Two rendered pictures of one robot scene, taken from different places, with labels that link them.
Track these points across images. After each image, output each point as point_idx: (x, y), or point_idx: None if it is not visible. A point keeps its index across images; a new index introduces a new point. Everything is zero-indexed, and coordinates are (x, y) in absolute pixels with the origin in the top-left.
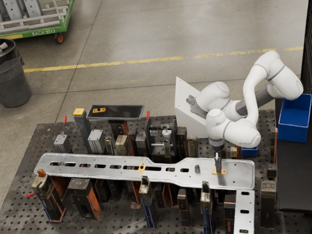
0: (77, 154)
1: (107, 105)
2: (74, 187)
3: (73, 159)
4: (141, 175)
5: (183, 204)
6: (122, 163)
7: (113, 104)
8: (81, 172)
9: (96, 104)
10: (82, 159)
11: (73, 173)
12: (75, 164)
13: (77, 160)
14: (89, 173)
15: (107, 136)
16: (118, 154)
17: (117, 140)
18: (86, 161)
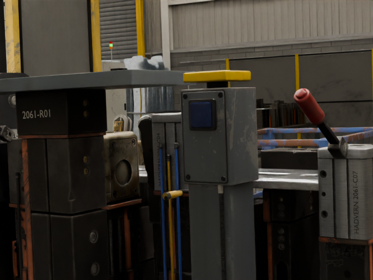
0: (289, 178)
1: (67, 78)
2: (310, 148)
3: (308, 178)
4: (126, 116)
5: None
6: (145, 171)
7: (39, 76)
8: (287, 170)
9: (112, 72)
10: (272, 177)
11: (315, 170)
12: (301, 174)
13: (293, 176)
14: (260, 169)
15: (148, 115)
16: (139, 188)
17: (121, 131)
18: (258, 175)
